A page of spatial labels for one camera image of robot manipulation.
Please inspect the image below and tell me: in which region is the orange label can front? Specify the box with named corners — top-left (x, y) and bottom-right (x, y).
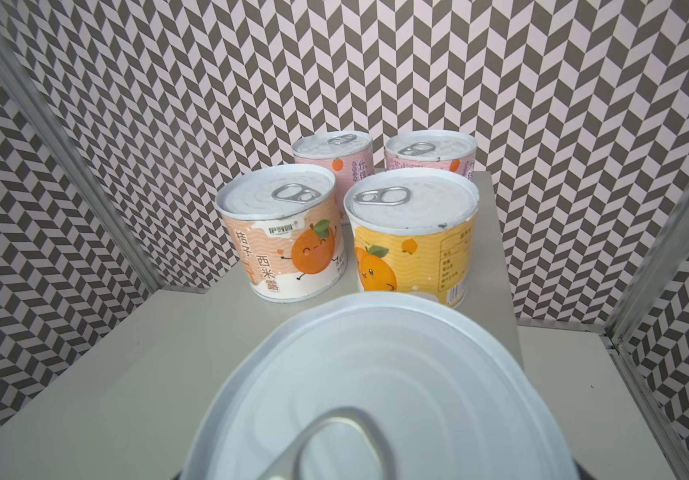
top-left (344, 168), bottom-right (481, 308)

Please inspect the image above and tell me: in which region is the pink label can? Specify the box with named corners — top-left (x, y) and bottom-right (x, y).
top-left (385, 130), bottom-right (478, 180)
top-left (292, 131), bottom-right (375, 223)

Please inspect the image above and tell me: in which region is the grey metal cabinet box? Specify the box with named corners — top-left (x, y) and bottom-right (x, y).
top-left (0, 170), bottom-right (526, 480)

